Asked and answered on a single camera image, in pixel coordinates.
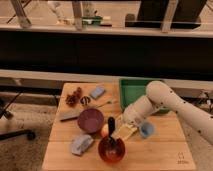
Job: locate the purple bowl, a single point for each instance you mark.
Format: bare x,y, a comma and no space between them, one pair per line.
90,120

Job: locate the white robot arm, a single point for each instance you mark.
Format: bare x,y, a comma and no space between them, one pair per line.
158,94

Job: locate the wooden fork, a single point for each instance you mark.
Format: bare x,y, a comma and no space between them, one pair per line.
112,101

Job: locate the red bowl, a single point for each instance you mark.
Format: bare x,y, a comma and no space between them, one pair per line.
111,150

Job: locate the black metal clip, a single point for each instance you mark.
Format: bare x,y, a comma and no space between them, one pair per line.
85,100

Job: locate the yellow-red apple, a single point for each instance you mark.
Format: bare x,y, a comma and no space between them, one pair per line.
104,131

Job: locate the black dish brush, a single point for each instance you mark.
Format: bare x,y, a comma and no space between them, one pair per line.
111,129

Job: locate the blue sponge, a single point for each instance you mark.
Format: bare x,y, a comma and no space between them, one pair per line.
97,92

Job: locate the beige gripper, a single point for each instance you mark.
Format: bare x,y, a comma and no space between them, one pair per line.
123,130

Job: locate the green plastic tray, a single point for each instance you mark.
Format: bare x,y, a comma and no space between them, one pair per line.
131,89

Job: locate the black monitor stand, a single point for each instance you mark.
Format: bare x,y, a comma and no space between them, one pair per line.
177,14

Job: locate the crumpled blue cloth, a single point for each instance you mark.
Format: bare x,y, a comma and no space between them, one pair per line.
80,144

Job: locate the small blue cup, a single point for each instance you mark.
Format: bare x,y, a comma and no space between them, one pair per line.
146,129

